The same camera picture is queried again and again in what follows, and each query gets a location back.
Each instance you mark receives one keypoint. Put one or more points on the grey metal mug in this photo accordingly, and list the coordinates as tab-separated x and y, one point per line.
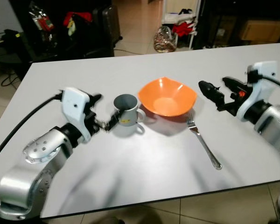
128	119

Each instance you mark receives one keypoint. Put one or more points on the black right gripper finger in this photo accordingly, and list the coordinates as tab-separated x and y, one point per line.
234	85
213	95

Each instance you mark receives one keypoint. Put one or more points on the black low cabinet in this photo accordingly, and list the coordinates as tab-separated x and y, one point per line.
219	23

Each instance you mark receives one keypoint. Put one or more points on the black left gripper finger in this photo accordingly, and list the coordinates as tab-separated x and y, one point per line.
94	99
111	123

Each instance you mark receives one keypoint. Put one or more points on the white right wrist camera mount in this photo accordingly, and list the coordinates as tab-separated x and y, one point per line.
261	79

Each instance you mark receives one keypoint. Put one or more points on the clear snack bag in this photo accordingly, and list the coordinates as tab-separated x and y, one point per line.
41	18

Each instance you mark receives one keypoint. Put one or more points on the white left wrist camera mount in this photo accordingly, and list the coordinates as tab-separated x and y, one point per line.
74	105

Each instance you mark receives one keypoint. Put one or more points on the white metal rack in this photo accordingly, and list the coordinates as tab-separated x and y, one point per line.
170	9

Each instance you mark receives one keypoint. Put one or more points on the brown cardboard box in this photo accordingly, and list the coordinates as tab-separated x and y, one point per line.
263	31

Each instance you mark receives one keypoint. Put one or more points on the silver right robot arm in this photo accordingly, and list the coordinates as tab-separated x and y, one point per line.
275	126

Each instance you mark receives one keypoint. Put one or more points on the silver metal fork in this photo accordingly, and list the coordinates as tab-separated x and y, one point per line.
203	142

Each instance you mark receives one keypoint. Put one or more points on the orange plastic bowl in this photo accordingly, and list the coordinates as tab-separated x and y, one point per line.
168	100

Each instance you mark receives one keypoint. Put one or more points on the clear plastic bag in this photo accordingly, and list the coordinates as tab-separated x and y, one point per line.
164	41

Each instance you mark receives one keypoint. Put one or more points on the red crumpled cloth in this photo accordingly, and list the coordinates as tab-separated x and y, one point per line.
183	29

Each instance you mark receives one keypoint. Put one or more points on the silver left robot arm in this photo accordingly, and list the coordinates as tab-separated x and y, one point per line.
35	163

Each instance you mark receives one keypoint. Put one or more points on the red cloth item on shelf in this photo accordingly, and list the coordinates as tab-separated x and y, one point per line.
79	17

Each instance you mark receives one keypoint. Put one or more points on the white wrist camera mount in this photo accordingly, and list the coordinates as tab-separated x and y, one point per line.
74	105
261	79

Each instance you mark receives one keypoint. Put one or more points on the black suitcase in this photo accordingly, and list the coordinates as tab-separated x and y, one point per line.
107	25

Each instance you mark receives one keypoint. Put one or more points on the black shelf cabinet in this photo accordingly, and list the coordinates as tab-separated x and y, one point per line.
56	44

